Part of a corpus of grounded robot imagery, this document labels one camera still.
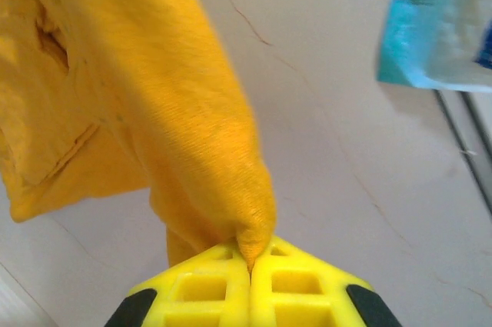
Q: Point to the blue and yellow wipes packet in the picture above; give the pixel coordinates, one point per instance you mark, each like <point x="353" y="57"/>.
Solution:
<point x="423" y="23"/>

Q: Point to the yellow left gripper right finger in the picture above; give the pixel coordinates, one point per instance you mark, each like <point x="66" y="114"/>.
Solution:
<point x="300" y="292"/>

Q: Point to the yellow t-shirt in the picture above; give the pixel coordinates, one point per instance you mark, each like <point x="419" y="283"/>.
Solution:
<point x="134" y="73"/>

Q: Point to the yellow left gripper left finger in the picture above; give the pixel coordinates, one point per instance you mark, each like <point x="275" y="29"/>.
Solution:
<point x="200" y="292"/>

